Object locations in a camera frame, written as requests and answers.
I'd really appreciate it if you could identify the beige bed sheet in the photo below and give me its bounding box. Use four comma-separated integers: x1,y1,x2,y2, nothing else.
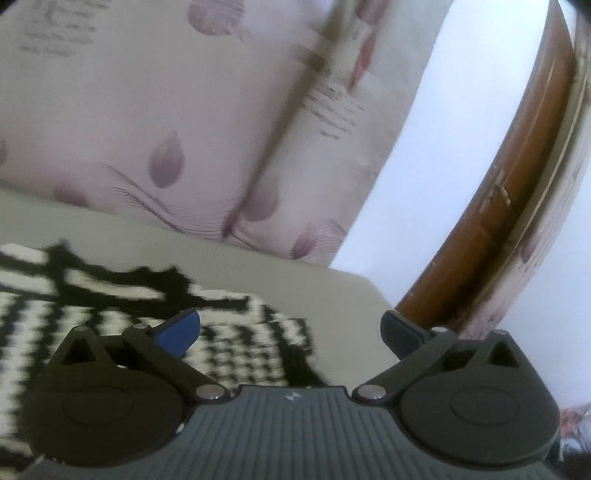
0,188,403,388

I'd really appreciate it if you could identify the orange patterned object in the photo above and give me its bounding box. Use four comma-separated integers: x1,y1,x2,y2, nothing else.
556,404,591,467

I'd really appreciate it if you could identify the pink leaf-patterned curtain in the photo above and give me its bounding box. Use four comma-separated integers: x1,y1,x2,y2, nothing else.
0,0,335,241

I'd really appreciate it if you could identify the brown wooden door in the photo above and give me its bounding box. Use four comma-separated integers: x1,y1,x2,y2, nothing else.
394,0,579,334

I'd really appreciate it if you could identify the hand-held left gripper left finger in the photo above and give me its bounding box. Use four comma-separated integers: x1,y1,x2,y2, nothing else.
54,310,230,402

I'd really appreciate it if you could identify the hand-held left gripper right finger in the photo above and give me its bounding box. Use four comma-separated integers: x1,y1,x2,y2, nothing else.
353,311,532,405

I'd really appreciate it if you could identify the black and white knit garment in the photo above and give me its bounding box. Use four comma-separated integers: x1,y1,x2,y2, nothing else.
0,240,333,472

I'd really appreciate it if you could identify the petal print pillow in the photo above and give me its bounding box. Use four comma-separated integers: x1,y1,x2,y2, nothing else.
225,0,462,267

